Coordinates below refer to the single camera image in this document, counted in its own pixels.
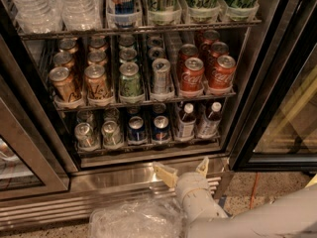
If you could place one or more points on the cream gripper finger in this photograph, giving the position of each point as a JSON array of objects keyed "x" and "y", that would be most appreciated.
[
  {"x": 166, "y": 173},
  {"x": 202, "y": 168}
]

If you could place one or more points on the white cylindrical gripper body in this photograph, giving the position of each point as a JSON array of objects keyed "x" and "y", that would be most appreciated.
[{"x": 190, "y": 182}]

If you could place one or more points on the dark bottle white cap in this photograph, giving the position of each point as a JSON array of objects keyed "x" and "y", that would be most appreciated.
[
  {"x": 186, "y": 121},
  {"x": 210, "y": 120}
]

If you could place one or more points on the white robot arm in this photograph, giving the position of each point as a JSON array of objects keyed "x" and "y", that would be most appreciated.
[{"x": 291, "y": 216}]

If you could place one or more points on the open glass fridge door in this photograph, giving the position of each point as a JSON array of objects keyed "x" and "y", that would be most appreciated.
[{"x": 277, "y": 128}]

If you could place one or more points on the front green can middle shelf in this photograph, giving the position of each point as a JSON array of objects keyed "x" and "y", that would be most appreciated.
[{"x": 130, "y": 80}]

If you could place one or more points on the stainless fridge base grille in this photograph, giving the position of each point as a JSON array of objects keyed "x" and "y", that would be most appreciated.
[{"x": 63, "y": 197}]

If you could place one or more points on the front silver can middle shelf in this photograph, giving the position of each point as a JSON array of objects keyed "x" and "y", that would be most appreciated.
[{"x": 161, "y": 76}]

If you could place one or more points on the rear silver can middle shelf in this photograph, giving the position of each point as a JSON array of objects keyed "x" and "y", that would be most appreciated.
[{"x": 154, "y": 42}]

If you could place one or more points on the left glass fridge door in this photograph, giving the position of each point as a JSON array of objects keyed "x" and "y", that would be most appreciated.
[{"x": 27, "y": 164}]

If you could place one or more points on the rear green can middle shelf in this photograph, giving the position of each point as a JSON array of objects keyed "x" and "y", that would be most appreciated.
[{"x": 127, "y": 41}]

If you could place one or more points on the blue tape cross on floor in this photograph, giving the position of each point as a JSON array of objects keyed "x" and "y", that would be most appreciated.
[{"x": 222, "y": 201}]

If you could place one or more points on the clear plastic bin on floor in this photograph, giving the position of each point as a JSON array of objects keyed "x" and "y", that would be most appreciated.
[{"x": 143, "y": 218}]

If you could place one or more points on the front blue cola can right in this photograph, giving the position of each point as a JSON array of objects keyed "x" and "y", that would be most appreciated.
[{"x": 161, "y": 128}]

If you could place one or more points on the blue cola can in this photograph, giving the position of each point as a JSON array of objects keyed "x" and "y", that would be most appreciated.
[
  {"x": 161, "y": 128},
  {"x": 136, "y": 129},
  {"x": 159, "y": 109}
]

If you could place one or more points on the front blue cola can left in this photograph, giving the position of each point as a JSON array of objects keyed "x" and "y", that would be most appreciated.
[{"x": 136, "y": 129}]

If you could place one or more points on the rear blue cola can right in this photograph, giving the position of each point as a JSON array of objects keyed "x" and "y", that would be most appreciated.
[{"x": 159, "y": 109}]

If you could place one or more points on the front red cola can left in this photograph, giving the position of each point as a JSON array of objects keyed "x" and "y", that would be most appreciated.
[{"x": 192, "y": 74}]

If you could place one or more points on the red cola can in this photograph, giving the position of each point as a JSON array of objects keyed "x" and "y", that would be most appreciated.
[
  {"x": 192, "y": 74},
  {"x": 222, "y": 72},
  {"x": 217, "y": 49},
  {"x": 185, "y": 52},
  {"x": 205, "y": 38}
]

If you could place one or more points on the front red cola can right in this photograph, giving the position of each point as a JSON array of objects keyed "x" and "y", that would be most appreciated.
[{"x": 222, "y": 72}]

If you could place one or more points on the tan can column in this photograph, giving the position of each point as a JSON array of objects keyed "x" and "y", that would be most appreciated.
[
  {"x": 98, "y": 44},
  {"x": 97, "y": 82},
  {"x": 64, "y": 59},
  {"x": 65, "y": 84},
  {"x": 97, "y": 57},
  {"x": 68, "y": 45}
]

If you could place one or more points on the rear red cola can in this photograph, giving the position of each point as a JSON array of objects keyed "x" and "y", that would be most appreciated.
[{"x": 205, "y": 38}]

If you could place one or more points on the middle wire shelf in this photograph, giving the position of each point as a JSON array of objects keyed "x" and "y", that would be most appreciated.
[{"x": 141, "y": 100}]

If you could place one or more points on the wire shelf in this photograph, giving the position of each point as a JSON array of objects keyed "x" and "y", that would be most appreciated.
[
  {"x": 141, "y": 100},
  {"x": 149, "y": 146},
  {"x": 138, "y": 30}
]

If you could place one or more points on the bottom wire shelf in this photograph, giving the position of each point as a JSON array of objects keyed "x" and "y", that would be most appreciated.
[{"x": 149, "y": 146}]

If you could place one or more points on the top wire shelf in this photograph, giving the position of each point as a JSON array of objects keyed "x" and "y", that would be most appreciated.
[{"x": 138, "y": 30}]

